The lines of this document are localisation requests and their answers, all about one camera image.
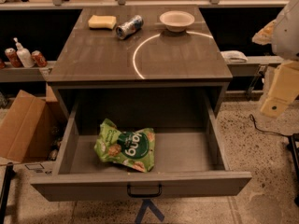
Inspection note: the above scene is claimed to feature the white pump bottle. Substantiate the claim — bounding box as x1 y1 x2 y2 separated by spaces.
13 37 35 68

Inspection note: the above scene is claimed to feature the brown cardboard box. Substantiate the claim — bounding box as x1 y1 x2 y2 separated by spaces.
0 86 66 162

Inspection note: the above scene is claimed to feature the folded white cloth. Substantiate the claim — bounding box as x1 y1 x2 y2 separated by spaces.
221 50 248 63

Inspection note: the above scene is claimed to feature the yellow sponge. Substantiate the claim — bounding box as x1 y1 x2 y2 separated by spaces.
88 15 117 30

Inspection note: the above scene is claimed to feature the grey shelf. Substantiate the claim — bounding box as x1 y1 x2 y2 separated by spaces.
0 61 56 83
228 56 282 77

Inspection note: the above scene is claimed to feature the red can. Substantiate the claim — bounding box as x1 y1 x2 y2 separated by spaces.
5 48 22 68
32 50 48 67

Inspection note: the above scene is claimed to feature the black stand leg left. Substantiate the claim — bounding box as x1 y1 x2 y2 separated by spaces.
0 162 15 224

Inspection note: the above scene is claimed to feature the black drawer handle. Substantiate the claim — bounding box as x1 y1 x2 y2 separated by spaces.
126 184 163 199

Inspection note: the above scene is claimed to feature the black floor cable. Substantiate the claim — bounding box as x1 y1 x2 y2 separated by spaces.
249 113 292 138

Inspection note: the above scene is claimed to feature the grey cabinet counter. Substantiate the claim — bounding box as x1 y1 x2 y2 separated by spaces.
46 5 234 117

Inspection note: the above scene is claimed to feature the red can left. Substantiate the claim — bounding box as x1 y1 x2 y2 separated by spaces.
5 48 22 68

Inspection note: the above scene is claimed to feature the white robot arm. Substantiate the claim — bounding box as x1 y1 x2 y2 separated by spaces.
252 0 299 118

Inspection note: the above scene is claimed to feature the red can right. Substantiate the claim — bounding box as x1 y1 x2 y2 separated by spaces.
32 50 48 67

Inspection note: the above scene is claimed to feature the blue and silver can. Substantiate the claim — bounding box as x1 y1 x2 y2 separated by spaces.
116 15 144 40

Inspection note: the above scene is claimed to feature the open grey top drawer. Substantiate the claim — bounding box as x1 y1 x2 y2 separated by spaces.
31 88 251 201

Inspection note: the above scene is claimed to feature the grey right shelf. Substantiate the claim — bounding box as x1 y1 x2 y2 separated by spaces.
228 56 282 77

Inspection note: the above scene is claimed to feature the green rice chip bag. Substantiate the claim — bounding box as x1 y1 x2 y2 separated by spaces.
94 119 155 173

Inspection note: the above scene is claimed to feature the grey left shelf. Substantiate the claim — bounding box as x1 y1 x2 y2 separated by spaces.
0 61 56 83

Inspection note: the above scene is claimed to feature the white paper bowl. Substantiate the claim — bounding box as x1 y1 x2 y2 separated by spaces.
160 10 195 33

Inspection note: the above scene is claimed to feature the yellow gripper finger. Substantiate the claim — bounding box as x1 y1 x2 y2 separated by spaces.
260 61 299 118

